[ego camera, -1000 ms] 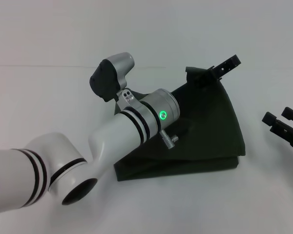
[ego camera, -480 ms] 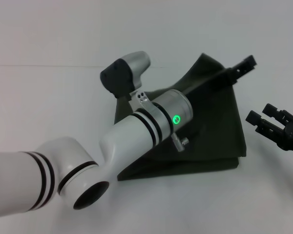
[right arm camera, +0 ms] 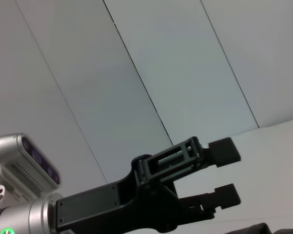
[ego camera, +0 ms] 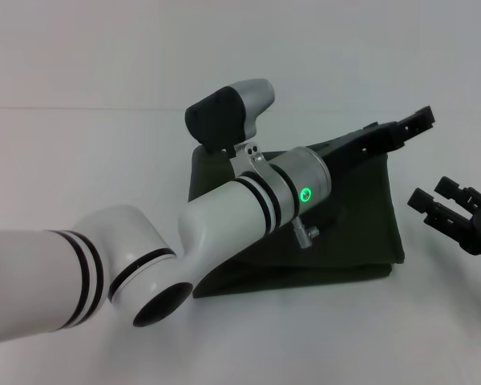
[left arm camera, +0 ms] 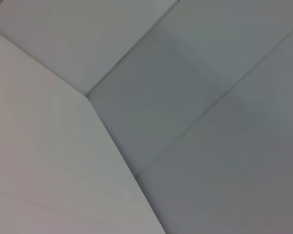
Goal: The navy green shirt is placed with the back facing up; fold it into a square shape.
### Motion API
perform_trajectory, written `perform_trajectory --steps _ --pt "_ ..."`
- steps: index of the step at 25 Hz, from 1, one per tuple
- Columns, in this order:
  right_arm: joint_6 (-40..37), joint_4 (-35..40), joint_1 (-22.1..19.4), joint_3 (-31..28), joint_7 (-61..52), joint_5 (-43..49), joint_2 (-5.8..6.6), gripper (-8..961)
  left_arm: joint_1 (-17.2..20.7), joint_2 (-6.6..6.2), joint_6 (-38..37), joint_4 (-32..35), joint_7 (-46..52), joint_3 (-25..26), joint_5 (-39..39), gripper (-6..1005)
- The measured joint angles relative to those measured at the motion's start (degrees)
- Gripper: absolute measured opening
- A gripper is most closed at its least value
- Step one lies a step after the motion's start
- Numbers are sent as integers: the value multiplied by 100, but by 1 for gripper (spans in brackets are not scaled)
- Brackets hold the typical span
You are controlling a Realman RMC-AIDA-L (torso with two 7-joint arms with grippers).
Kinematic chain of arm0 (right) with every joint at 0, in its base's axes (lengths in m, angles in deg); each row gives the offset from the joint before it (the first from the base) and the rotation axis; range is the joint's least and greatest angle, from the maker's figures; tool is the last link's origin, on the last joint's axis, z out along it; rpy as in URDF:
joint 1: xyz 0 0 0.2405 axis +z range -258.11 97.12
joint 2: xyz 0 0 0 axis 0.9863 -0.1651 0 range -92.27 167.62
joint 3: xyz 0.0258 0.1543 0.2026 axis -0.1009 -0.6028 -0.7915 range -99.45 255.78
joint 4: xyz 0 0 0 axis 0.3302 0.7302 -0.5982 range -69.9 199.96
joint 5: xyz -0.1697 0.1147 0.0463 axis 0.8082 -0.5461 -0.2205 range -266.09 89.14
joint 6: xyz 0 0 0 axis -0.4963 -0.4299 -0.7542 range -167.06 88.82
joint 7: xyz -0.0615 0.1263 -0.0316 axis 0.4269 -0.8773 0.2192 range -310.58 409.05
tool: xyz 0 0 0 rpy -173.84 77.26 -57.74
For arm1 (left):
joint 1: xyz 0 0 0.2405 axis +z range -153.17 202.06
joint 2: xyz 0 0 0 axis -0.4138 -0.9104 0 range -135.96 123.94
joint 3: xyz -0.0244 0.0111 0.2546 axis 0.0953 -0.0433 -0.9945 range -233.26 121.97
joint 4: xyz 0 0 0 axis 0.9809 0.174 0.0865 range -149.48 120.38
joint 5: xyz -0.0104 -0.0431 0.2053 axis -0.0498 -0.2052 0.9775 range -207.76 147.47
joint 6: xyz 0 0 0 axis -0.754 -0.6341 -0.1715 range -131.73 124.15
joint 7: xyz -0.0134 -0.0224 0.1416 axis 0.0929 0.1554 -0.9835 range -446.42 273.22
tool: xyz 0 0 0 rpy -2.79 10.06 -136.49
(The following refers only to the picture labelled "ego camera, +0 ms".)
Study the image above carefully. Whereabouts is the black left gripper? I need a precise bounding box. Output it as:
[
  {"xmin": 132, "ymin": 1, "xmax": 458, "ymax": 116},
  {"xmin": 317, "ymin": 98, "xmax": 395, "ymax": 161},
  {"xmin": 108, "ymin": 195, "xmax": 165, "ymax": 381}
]
[{"xmin": 318, "ymin": 105, "xmax": 438, "ymax": 177}]

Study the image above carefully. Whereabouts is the dark green shirt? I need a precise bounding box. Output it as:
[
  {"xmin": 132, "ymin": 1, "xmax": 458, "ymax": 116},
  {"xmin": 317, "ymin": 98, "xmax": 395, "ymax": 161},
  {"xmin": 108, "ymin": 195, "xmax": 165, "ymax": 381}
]
[{"xmin": 187, "ymin": 138, "xmax": 405, "ymax": 300}]

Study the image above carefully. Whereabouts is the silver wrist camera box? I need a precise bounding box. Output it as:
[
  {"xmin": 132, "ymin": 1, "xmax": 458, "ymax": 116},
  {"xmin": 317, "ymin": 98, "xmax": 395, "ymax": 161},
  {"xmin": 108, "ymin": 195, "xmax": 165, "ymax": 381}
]
[{"xmin": 185, "ymin": 78, "xmax": 277, "ymax": 169}]

